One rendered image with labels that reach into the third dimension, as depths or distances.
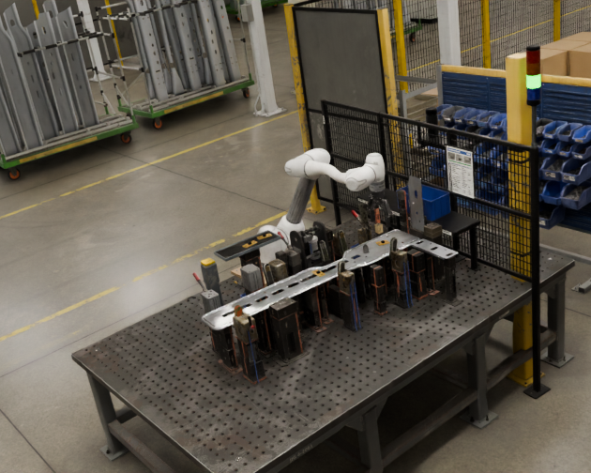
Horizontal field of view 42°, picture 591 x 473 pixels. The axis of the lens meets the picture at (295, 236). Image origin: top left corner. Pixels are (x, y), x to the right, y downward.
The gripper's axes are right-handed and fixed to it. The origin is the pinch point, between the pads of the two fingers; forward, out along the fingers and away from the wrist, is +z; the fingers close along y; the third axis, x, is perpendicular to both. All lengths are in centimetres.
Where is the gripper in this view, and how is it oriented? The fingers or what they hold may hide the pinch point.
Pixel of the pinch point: (380, 221)
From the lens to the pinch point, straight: 447.2
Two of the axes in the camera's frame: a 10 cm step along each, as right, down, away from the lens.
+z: 1.3, 9.0, 4.1
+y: 5.6, 2.7, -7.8
